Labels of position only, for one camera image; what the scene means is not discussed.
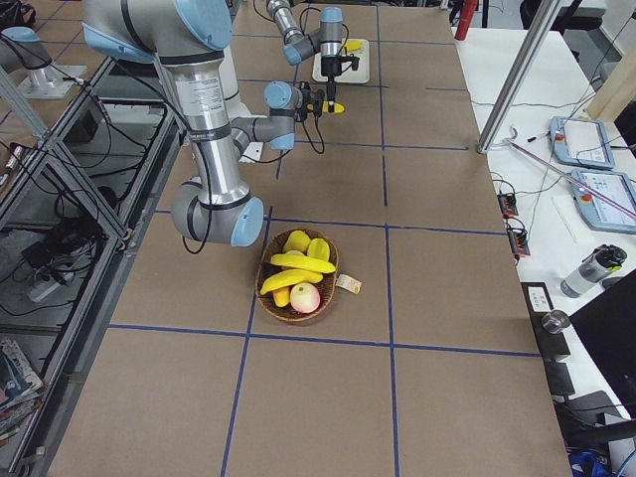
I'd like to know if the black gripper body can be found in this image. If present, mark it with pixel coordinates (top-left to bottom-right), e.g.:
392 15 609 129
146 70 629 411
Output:
300 82 321 119
320 56 339 78

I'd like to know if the yellow banana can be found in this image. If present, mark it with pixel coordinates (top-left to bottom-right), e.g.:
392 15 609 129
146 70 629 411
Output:
324 101 346 114
344 40 364 53
259 269 323 295
269 253 336 273

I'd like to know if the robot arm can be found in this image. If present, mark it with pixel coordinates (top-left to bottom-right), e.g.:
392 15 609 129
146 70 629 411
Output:
265 0 347 112
82 1 342 246

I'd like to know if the brown wicker basket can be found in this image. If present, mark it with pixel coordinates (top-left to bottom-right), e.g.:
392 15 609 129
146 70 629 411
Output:
255 229 339 323

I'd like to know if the white rectangular bear tray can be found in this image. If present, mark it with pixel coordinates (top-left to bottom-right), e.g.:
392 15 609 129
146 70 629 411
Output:
311 38 372 84

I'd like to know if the yellow lemon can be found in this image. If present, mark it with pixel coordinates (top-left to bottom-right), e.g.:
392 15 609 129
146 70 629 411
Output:
282 230 311 253

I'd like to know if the yellow starfruit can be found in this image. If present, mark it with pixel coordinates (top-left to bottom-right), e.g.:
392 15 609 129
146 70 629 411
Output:
306 238 331 261

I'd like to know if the red cylinder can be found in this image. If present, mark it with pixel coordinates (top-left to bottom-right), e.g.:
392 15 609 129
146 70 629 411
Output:
454 0 479 41

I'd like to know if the paper price tag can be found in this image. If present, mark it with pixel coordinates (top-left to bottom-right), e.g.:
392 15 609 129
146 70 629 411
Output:
335 273 362 294

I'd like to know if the red pink apple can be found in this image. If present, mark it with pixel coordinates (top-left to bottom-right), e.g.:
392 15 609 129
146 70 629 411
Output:
290 282 321 314

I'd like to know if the orange black electronics module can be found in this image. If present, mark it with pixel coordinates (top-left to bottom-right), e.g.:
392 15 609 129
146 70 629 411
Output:
497 192 519 219

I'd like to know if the far blue teach pendant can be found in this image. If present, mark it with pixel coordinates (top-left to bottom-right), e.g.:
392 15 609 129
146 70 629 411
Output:
549 116 615 170

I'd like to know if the blue teach pendant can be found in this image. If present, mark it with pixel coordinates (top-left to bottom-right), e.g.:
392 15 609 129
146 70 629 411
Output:
569 168 635 235
549 116 615 170

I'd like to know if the near blue teach pendant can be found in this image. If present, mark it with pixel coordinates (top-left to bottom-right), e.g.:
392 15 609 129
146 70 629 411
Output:
569 168 635 235

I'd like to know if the white stand metal rod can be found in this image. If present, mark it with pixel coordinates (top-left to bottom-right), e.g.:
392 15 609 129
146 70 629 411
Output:
501 127 636 220

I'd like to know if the clear water bottle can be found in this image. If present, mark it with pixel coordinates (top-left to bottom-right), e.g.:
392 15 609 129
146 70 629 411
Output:
559 244 627 298

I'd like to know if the stack of cloth books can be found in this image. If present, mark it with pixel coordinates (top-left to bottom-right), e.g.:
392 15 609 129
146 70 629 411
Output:
1 336 45 445

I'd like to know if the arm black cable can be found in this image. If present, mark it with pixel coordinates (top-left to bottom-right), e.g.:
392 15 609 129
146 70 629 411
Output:
238 113 329 165

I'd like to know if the aluminium frame post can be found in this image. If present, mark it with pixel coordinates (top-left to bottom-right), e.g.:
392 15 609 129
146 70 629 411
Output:
477 0 560 154

